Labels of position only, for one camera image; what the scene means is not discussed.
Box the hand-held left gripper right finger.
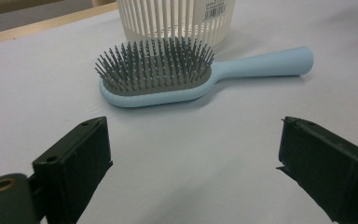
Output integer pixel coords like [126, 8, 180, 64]
[276, 116, 358, 224]

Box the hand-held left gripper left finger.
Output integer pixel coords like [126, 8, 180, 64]
[32, 116, 114, 224]

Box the light blue hairbrush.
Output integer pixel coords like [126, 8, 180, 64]
[94, 35, 315, 109]

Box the white slotted plastic basket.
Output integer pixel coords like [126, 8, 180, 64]
[116, 0, 237, 50]

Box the white table mat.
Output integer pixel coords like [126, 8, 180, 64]
[0, 0, 358, 224]

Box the beige wooden desk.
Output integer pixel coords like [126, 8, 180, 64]
[0, 0, 117, 19]

